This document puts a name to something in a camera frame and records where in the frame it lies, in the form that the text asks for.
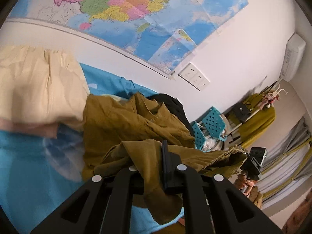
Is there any olive brown shirt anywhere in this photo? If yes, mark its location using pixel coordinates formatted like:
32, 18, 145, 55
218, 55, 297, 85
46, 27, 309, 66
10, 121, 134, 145
82, 93, 246, 224

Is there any person's right hand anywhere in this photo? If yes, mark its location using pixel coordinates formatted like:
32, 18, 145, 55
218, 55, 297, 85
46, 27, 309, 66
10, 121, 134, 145
234, 171, 258, 199

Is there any grey window curtain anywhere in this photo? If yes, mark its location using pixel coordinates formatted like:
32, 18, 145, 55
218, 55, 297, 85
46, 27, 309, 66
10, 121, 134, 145
257, 118, 311, 209

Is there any mustard yellow hanging cloth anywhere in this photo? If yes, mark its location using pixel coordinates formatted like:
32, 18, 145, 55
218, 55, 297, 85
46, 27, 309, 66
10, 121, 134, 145
226, 94, 276, 148

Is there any teal perforated storage basket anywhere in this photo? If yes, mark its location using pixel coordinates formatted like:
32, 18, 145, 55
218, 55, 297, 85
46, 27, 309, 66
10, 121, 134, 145
191, 107, 227, 152

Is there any black bag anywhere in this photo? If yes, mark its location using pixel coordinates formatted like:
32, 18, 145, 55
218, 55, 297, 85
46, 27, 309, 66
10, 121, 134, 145
232, 103, 251, 123

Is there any black garment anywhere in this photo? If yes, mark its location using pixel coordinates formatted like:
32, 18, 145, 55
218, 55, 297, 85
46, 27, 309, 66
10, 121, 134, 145
147, 94, 195, 137

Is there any plush doll toy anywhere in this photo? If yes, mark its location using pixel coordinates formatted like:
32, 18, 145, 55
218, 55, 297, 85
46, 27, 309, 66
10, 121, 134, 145
257, 89, 288, 110

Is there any blue bed sheet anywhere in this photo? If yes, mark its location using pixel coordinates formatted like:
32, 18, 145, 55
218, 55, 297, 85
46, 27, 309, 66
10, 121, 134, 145
1, 63, 184, 233

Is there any cream pillow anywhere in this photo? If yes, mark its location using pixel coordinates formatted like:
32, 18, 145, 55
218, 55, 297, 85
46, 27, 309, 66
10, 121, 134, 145
1, 45, 90, 138

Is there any white wall socket panel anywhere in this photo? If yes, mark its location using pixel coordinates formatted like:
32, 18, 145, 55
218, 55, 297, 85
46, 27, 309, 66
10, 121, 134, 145
178, 62, 210, 91

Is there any white wall air conditioner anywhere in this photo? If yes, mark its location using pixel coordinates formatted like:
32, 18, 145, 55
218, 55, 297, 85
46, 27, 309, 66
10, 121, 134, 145
280, 33, 306, 82

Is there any colourful wall map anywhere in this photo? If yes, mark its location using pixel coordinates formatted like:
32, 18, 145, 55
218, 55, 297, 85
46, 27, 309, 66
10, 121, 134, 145
9, 0, 248, 75

